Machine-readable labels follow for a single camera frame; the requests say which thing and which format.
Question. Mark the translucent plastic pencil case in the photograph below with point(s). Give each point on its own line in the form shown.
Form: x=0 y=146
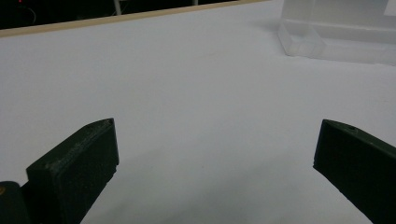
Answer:
x=342 y=34

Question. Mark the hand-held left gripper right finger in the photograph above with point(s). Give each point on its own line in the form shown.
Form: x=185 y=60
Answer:
x=358 y=165

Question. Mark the white metal stand leg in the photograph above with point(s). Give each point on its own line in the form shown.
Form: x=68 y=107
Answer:
x=117 y=6
x=195 y=2

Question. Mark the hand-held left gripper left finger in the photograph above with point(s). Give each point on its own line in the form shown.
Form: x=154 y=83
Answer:
x=77 y=165

